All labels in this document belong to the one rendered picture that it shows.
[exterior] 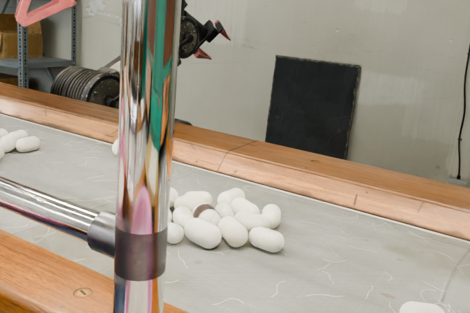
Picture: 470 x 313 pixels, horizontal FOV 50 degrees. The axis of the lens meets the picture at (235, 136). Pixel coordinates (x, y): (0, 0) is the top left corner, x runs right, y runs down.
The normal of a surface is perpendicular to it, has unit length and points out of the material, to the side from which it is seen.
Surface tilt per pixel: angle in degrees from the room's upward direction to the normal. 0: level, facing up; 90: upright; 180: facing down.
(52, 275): 0
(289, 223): 0
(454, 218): 45
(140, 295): 90
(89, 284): 0
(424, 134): 89
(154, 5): 90
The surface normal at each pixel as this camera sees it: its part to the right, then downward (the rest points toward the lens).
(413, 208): -0.29, -0.57
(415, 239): 0.09, -0.97
